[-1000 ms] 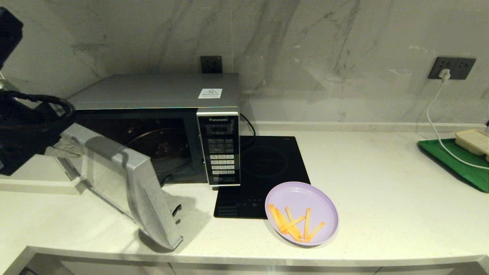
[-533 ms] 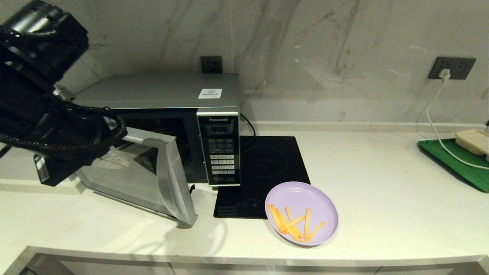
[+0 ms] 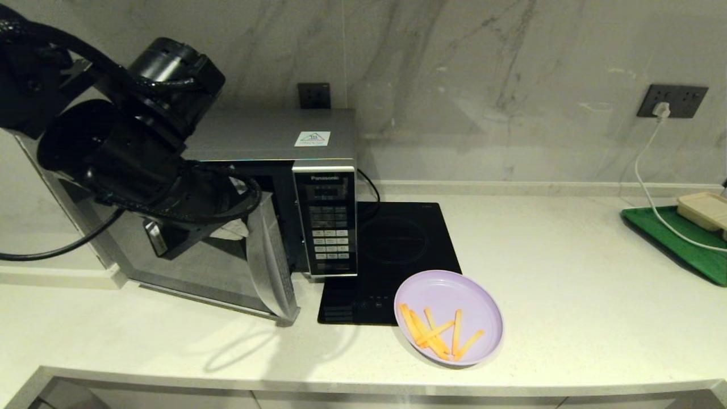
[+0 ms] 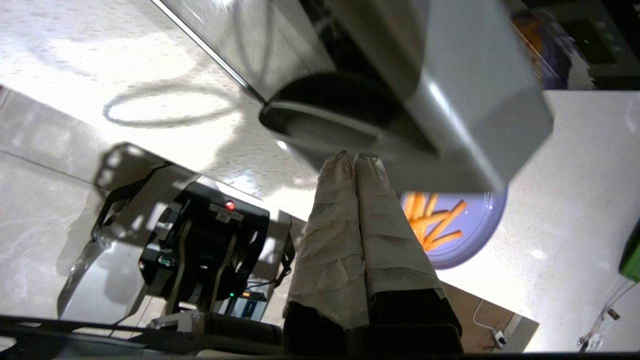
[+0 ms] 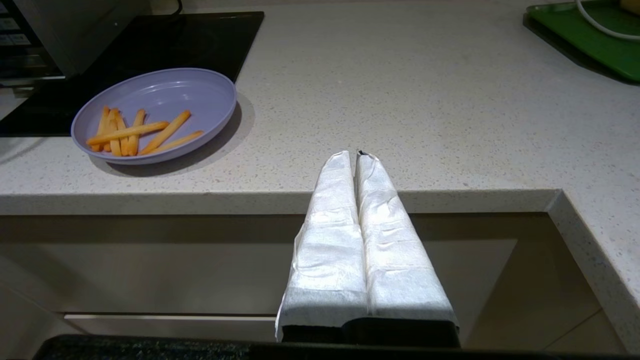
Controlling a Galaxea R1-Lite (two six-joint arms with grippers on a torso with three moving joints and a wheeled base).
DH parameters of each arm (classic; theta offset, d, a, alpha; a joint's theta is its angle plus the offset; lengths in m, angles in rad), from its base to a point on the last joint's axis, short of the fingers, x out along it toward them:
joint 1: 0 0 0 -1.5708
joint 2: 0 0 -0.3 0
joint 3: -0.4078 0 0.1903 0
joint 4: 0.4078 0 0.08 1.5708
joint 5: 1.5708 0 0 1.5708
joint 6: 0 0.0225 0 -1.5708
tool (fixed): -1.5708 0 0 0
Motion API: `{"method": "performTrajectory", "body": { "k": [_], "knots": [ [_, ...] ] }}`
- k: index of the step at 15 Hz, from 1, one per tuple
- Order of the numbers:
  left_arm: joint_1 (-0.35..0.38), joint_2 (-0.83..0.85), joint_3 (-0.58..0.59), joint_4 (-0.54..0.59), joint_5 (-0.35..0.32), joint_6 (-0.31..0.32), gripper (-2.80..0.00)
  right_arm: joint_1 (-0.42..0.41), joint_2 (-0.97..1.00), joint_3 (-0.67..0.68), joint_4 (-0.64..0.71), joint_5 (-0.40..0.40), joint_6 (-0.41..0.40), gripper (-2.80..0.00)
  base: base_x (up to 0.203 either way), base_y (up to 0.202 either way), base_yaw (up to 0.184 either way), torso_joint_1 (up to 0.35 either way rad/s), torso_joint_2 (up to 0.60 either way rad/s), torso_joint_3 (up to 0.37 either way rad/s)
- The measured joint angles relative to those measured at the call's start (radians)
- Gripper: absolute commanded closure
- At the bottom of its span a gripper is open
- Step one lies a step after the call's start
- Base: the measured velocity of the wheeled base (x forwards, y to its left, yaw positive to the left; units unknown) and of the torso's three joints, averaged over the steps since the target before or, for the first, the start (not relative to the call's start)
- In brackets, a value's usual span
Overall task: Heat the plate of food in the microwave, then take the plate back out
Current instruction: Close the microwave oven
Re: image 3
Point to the silver Panasonic microwave oven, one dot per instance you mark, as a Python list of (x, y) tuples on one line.
[(272, 133)]

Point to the beige lidded container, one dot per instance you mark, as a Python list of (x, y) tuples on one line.
[(704, 210)]

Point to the purple plastic plate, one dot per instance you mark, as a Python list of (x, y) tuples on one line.
[(448, 292)]

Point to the grey cabinet front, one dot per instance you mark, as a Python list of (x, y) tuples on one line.
[(170, 400)]

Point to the black induction cooktop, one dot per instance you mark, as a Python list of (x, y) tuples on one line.
[(397, 238)]

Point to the wide black wall socket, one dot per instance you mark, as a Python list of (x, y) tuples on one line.
[(684, 100)]

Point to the small black wall socket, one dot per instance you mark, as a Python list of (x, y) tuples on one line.
[(313, 95)]

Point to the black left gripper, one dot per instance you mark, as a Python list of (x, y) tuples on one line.
[(187, 227)]

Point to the white power plug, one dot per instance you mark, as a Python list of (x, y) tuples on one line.
[(661, 110)]

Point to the green plastic tray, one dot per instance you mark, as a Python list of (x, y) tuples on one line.
[(681, 250)]

